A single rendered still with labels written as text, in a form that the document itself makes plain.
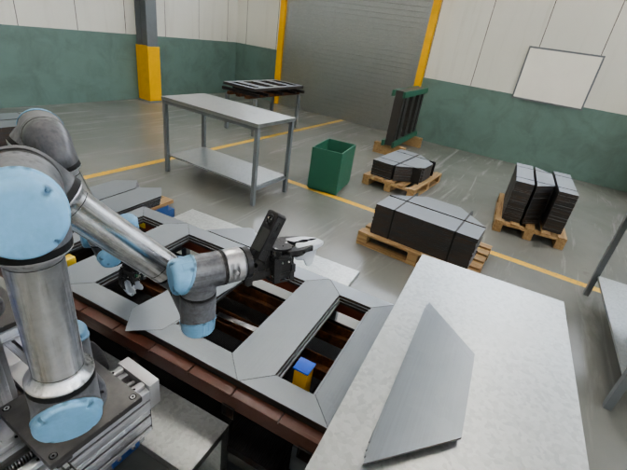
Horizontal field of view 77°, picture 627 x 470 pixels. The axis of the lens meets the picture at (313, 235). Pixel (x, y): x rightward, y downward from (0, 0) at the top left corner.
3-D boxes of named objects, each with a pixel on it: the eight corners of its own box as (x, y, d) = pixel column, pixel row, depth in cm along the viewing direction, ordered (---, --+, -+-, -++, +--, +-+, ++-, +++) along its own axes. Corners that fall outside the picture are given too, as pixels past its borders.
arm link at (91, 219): (-40, 161, 67) (169, 290, 101) (-48, 185, 59) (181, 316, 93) (12, 115, 68) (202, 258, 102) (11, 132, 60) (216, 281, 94)
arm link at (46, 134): (65, 121, 104) (133, 260, 134) (59, 112, 111) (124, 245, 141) (17, 135, 99) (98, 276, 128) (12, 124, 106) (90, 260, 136)
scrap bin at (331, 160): (319, 175, 584) (325, 137, 558) (349, 183, 571) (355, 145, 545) (303, 187, 532) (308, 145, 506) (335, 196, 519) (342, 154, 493)
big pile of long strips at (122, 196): (130, 183, 273) (129, 175, 270) (174, 200, 260) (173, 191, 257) (5, 222, 208) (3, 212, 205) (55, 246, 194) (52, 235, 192)
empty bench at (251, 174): (164, 171, 518) (160, 95, 474) (203, 160, 573) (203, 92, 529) (253, 206, 455) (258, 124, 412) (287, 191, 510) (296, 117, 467)
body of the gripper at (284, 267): (281, 266, 97) (235, 276, 91) (282, 234, 94) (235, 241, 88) (297, 279, 91) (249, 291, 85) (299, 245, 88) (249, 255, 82)
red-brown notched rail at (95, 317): (7, 271, 177) (5, 259, 174) (332, 452, 121) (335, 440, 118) (-2, 275, 174) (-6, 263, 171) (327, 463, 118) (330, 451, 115)
